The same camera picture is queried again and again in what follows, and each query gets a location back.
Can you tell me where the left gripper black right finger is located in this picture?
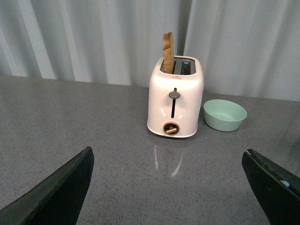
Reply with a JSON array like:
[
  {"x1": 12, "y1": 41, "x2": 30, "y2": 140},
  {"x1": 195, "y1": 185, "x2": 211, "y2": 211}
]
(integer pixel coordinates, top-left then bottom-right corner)
[{"x1": 242, "y1": 149, "x2": 300, "y2": 225}]

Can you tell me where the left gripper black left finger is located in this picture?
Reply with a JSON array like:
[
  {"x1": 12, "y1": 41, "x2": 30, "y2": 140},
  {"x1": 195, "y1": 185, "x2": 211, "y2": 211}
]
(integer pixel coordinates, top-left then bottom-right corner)
[{"x1": 0, "y1": 147, "x2": 94, "y2": 225}]

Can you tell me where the green bowl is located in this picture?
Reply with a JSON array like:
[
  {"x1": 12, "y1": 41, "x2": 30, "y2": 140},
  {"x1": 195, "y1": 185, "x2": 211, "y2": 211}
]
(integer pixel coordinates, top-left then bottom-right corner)
[{"x1": 203, "y1": 99, "x2": 247, "y2": 132}]

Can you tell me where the white toaster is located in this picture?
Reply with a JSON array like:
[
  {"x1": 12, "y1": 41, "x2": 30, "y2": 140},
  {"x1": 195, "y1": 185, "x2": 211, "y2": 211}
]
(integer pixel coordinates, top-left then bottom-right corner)
[{"x1": 147, "y1": 56, "x2": 204, "y2": 138}]

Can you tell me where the toast slice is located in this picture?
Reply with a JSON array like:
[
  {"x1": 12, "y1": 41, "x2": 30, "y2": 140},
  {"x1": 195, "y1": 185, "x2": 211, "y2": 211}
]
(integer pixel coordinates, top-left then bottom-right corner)
[{"x1": 163, "y1": 32, "x2": 174, "y2": 74}]

